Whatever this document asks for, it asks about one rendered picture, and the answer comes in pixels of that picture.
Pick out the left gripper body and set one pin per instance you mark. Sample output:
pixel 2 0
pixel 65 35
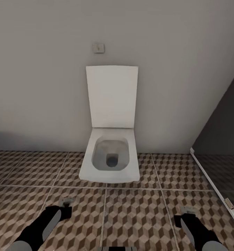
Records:
pixel 66 213

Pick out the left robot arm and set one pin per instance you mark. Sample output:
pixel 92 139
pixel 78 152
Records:
pixel 33 236

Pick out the shower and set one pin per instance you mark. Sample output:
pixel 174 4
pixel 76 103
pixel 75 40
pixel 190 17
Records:
pixel 219 194

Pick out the door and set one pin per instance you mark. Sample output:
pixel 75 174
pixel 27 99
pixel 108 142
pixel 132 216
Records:
pixel 214 147

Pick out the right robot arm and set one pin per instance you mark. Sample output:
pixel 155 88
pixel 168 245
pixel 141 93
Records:
pixel 201 237

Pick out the hook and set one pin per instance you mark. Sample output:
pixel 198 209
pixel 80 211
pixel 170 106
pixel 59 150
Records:
pixel 98 48

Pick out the toilet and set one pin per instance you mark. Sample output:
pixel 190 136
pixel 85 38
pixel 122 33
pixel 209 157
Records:
pixel 111 155

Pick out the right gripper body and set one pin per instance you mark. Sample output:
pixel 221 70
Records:
pixel 177 219

